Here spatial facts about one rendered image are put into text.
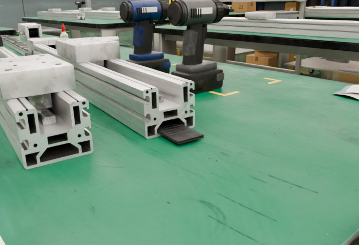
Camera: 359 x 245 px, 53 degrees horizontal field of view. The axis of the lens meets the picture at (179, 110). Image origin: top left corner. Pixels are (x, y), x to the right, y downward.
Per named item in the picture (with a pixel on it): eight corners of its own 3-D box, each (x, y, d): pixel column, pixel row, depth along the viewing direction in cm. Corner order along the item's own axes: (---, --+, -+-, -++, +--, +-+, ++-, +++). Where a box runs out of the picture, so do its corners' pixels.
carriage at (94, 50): (58, 65, 96) (55, 39, 94) (98, 60, 102) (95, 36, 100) (77, 75, 83) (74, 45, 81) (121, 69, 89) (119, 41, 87)
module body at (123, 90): (36, 69, 124) (33, 44, 121) (65, 65, 129) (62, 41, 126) (145, 139, 59) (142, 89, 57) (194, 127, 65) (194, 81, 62)
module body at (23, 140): (-26, 76, 114) (-31, 49, 111) (8, 72, 119) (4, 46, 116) (24, 170, 50) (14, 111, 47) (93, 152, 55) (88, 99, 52)
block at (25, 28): (18, 41, 212) (15, 24, 209) (38, 39, 218) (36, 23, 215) (22, 42, 204) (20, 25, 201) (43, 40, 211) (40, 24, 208)
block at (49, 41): (24, 66, 130) (20, 39, 127) (59, 62, 136) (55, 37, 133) (29, 69, 122) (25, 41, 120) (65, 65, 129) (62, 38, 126)
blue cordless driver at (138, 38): (121, 76, 109) (116, 0, 102) (174, 68, 120) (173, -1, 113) (133, 80, 103) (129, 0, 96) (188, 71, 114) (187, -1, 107)
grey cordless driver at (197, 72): (166, 91, 90) (163, 0, 84) (221, 78, 102) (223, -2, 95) (186, 97, 84) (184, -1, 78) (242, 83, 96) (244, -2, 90)
